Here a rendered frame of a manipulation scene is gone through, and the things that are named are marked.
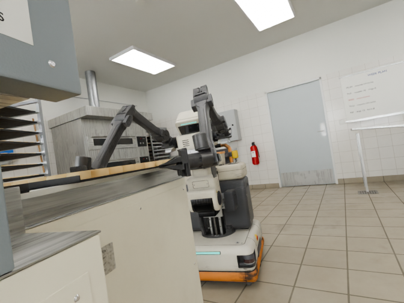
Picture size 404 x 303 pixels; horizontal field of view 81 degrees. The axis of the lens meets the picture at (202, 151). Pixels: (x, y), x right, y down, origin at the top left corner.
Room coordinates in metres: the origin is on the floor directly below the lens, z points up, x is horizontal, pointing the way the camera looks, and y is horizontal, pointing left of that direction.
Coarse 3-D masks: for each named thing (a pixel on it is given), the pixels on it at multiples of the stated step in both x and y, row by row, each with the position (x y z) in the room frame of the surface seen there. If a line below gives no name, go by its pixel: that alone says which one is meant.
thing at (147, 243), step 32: (160, 192) 0.82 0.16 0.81; (64, 224) 0.47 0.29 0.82; (96, 224) 0.54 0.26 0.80; (128, 224) 0.64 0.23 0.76; (160, 224) 0.79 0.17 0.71; (128, 256) 0.63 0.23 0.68; (160, 256) 0.76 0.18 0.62; (192, 256) 0.98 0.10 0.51; (128, 288) 0.61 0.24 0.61; (160, 288) 0.74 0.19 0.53; (192, 288) 0.94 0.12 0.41
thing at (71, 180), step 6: (144, 168) 0.71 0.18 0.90; (150, 168) 0.74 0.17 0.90; (114, 174) 0.58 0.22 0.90; (120, 174) 0.60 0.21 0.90; (48, 180) 0.51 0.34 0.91; (54, 180) 0.50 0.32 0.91; (60, 180) 0.50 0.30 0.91; (66, 180) 0.49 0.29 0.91; (72, 180) 0.49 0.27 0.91; (78, 180) 0.48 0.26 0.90; (84, 180) 0.49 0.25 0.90; (30, 186) 0.53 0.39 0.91; (36, 186) 0.52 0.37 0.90; (42, 186) 0.51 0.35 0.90; (48, 186) 0.51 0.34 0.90
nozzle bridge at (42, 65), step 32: (0, 0) 0.23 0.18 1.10; (32, 0) 0.26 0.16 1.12; (64, 0) 0.31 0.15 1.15; (0, 32) 0.23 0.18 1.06; (32, 32) 0.26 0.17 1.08; (64, 32) 0.30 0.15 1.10; (0, 64) 0.22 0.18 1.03; (32, 64) 0.25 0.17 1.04; (64, 64) 0.29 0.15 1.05; (0, 96) 0.27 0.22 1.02; (32, 96) 0.29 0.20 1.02; (64, 96) 0.31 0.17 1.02; (0, 192) 0.21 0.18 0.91; (0, 224) 0.21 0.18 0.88; (0, 256) 0.20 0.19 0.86
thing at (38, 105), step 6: (36, 108) 2.01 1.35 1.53; (42, 114) 2.03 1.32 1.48; (42, 120) 2.02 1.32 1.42; (42, 126) 2.02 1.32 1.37; (42, 138) 2.01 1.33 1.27; (42, 144) 2.01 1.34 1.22; (42, 150) 2.01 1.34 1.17; (48, 156) 2.04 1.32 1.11; (48, 162) 2.03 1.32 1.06; (48, 168) 2.02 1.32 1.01
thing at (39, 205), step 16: (112, 176) 0.63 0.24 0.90; (128, 176) 0.69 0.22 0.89; (144, 176) 0.76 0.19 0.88; (160, 176) 0.85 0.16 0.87; (176, 176) 0.97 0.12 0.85; (32, 192) 0.43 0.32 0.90; (48, 192) 0.46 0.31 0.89; (64, 192) 0.49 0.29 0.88; (80, 192) 0.53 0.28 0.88; (96, 192) 0.57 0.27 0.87; (112, 192) 0.62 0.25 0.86; (128, 192) 0.68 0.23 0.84; (32, 208) 0.43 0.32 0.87; (48, 208) 0.45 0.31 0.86; (64, 208) 0.49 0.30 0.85; (80, 208) 0.52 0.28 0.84; (32, 224) 0.42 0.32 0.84
